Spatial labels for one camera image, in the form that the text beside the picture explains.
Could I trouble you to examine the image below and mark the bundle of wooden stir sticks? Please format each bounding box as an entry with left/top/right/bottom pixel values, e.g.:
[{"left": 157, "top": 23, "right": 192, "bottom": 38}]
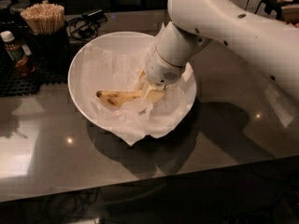
[{"left": 21, "top": 3, "right": 64, "bottom": 35}]

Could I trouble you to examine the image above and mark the black power adapter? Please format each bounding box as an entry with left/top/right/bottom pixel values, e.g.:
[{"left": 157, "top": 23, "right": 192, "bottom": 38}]
[{"left": 81, "top": 9, "right": 104, "bottom": 20}]

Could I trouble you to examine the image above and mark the black rubber grid mat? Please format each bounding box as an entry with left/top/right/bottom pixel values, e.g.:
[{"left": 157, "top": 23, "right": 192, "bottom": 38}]
[{"left": 0, "top": 49, "right": 67, "bottom": 97}]

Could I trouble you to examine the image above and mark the large white bowl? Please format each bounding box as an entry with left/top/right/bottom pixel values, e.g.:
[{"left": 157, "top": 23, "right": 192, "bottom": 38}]
[{"left": 67, "top": 31, "right": 198, "bottom": 140}]

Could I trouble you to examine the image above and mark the black coiled power cable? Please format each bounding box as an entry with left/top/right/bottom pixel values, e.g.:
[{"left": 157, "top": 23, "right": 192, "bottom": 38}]
[{"left": 66, "top": 16, "right": 108, "bottom": 42}]

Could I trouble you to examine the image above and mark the yellow banana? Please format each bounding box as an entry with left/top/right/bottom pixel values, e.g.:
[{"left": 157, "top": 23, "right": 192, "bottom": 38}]
[{"left": 96, "top": 91, "right": 142, "bottom": 106}]

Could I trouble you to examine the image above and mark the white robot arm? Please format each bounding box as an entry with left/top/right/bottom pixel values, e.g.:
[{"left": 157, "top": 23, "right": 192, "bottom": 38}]
[{"left": 145, "top": 0, "right": 299, "bottom": 99}]

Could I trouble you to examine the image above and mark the small brown sauce bottle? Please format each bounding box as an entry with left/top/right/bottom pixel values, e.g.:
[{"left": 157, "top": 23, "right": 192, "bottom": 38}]
[{"left": 1, "top": 31, "right": 35, "bottom": 77}]

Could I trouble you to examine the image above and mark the white paper liner sheet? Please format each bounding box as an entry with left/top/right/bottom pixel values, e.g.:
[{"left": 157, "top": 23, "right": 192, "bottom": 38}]
[{"left": 78, "top": 21, "right": 195, "bottom": 147}]

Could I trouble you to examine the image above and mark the black stick holder cup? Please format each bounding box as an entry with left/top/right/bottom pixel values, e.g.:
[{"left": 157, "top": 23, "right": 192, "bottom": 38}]
[{"left": 34, "top": 27, "right": 70, "bottom": 74}]

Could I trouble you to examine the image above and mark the black wire condiment rack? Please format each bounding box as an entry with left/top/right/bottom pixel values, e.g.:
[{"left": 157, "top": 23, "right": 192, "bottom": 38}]
[{"left": 255, "top": 0, "right": 299, "bottom": 24}]

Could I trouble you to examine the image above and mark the dark lidded jar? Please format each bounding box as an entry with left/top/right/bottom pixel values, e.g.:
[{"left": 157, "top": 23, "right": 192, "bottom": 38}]
[{"left": 0, "top": 0, "right": 29, "bottom": 32}]

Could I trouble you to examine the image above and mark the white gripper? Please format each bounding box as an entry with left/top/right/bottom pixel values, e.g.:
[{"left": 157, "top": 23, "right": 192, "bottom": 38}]
[{"left": 135, "top": 45, "right": 187, "bottom": 104}]

